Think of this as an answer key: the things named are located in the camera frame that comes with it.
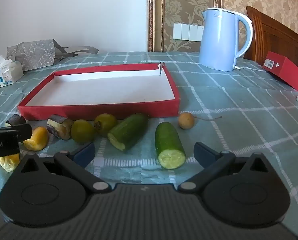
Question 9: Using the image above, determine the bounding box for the white tissue pack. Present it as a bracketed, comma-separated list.
[0, 56, 24, 90]

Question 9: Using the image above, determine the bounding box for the light blue electric kettle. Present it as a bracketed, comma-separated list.
[198, 8, 253, 72]

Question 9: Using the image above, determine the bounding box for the green checked tablecloth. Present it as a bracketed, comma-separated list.
[0, 51, 298, 230]

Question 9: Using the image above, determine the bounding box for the white wall switch panel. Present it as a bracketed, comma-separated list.
[173, 22, 205, 41]

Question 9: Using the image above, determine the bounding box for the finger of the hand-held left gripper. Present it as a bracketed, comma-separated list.
[0, 124, 33, 140]

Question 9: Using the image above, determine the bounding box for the yellow ribbed fruit piece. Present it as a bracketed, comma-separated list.
[24, 127, 49, 151]
[0, 154, 20, 172]

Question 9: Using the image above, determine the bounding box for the red shallow cardboard box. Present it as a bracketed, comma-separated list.
[17, 63, 181, 121]

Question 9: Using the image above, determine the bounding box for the red flat gift box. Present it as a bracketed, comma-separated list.
[260, 51, 298, 97]

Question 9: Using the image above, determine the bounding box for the brown longan with twig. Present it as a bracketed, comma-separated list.
[178, 112, 222, 130]

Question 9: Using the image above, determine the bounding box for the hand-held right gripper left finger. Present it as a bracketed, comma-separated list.
[20, 142, 112, 193]

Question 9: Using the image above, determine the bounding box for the round green fruit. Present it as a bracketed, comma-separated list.
[71, 119, 95, 144]
[94, 113, 118, 137]

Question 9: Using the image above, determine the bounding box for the gold ornate wall frame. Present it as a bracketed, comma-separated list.
[147, 0, 222, 53]

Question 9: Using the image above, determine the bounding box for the cucumber piece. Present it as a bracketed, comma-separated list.
[155, 122, 186, 170]
[107, 113, 149, 152]

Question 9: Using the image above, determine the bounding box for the grey patterned gift bag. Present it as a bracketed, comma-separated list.
[7, 39, 99, 72]

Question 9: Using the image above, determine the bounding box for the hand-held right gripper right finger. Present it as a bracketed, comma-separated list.
[178, 142, 271, 193]

